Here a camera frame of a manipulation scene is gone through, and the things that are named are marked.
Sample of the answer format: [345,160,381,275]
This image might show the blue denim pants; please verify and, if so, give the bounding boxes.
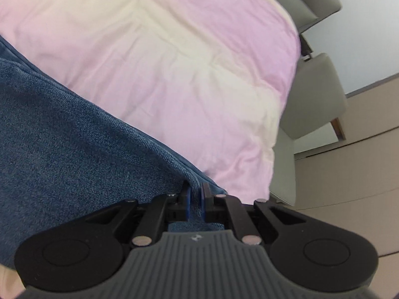
[1,41,221,267]

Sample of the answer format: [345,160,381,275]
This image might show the beige wardrobe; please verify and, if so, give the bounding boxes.
[295,78,398,298]

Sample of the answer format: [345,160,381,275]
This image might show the grey bedside chair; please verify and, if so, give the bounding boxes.
[270,36,348,206]

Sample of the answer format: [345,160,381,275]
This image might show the pink duvet cover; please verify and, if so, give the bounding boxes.
[0,0,302,299]

